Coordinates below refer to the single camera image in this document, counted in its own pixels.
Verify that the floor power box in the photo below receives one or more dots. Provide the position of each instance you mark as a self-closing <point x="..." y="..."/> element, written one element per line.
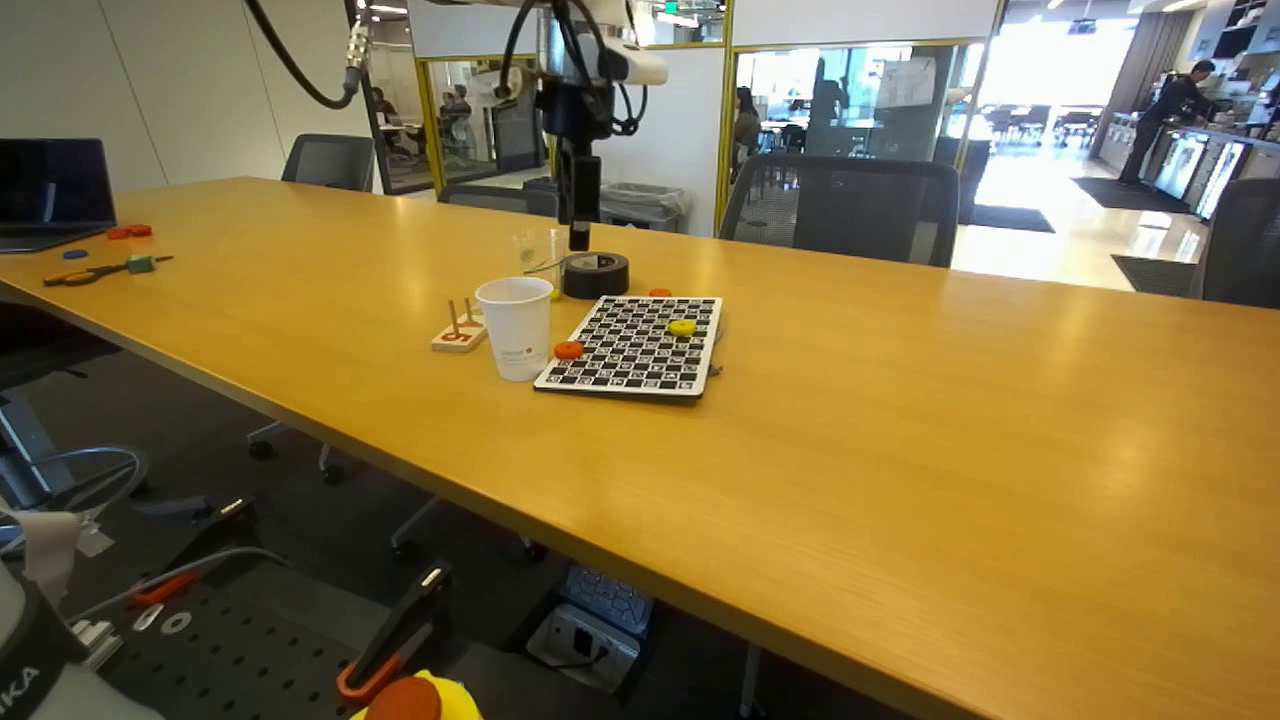
<point x="592" y="632"/>

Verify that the clear plastic cup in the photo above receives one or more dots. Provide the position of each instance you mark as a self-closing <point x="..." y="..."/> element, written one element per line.
<point x="535" y="259"/>

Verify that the grey office chair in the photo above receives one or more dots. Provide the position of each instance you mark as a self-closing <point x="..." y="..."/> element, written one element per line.
<point x="886" y="208"/>
<point x="330" y="160"/>

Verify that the yellow red emergency stop button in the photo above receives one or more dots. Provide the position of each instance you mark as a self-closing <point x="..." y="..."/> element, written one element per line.
<point x="422" y="696"/>

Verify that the black laptop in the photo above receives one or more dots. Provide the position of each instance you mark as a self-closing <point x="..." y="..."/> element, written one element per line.
<point x="52" y="193"/>

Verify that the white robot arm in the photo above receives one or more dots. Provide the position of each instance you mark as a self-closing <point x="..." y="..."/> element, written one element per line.
<point x="582" y="64"/>

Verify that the orange toy piece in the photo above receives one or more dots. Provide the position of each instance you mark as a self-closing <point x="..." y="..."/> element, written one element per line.
<point x="128" y="232"/>

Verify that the black roll of tape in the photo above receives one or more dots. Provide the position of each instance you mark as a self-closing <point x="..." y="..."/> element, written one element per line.
<point x="592" y="273"/>

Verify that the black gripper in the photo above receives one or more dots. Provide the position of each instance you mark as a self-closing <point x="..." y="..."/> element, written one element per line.
<point x="579" y="118"/>

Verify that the black white checkerboard plate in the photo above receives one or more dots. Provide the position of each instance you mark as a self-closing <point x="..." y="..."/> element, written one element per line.
<point x="638" y="345"/>

